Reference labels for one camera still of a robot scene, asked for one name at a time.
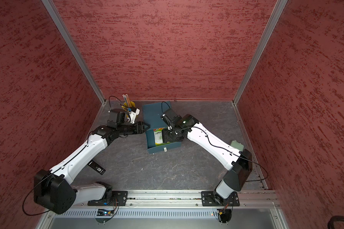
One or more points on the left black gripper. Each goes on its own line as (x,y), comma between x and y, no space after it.
(139,127)

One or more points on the green cream pencil sharpener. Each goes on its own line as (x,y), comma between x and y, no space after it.
(235,144)

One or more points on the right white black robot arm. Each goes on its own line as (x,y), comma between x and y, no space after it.
(237,162)

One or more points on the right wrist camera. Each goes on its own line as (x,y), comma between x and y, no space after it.
(170,118)

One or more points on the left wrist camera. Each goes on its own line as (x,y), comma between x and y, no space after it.
(133,113)

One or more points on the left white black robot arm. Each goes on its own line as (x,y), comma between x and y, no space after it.
(53,189)

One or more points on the black tag with label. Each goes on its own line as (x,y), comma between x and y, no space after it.
(95,166)

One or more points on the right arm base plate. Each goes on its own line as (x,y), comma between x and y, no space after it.
(212,199)

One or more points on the aluminium front rail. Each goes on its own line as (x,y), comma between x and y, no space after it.
(173,204)

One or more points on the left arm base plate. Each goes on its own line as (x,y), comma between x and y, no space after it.
(113,198)

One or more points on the teal top drawer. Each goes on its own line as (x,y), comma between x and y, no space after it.
(152,148)

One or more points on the teal three-drawer cabinet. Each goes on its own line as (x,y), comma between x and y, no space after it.
(152,114)

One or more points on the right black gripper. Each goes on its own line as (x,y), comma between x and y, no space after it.
(166,136)

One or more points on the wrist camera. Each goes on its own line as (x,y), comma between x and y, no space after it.
(133,113)
(170,118)

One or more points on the yellow pencil cup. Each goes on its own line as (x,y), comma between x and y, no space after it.
(131,106)

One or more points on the green flower seed bag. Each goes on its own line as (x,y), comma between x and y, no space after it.
(158,138)

